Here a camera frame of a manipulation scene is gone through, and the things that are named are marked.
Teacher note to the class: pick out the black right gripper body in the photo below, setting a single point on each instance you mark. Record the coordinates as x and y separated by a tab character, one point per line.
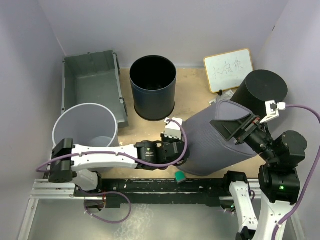
255	134

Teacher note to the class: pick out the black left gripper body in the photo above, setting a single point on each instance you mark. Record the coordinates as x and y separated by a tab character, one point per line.
166	141

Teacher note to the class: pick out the grey slatted square basket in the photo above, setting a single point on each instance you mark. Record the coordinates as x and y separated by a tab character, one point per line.
208	151

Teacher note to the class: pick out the black ribbed round bin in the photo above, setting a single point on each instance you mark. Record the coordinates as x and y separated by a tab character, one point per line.
258	87

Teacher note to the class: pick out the dark blue round bin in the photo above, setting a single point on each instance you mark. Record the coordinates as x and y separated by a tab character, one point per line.
153	83

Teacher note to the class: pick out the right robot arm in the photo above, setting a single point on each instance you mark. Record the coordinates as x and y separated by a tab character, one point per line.
278	179

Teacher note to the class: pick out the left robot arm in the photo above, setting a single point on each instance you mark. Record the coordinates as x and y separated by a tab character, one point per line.
83	165

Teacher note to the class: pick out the green tape measure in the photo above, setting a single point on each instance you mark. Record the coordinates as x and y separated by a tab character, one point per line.
180	177

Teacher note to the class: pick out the clear ruler set pouch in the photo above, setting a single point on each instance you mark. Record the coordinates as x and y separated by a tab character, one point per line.
225	95

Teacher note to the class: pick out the yellow framed whiteboard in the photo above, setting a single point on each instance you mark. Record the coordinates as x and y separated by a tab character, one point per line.
226	71

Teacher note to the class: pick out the grey round plastic bin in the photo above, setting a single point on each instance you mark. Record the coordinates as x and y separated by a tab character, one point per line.
88	124

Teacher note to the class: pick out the grey plastic crate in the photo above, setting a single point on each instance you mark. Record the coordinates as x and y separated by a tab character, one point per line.
94	77

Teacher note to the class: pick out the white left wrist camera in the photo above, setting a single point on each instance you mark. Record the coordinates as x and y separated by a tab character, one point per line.
172	130

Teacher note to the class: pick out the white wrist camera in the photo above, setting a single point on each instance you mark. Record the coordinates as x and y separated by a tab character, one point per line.
272	110
172	130

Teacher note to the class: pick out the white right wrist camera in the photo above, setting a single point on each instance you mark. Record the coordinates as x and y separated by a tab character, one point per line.
272	110

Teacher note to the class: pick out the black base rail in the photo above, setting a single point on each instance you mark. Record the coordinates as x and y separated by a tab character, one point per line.
157	191

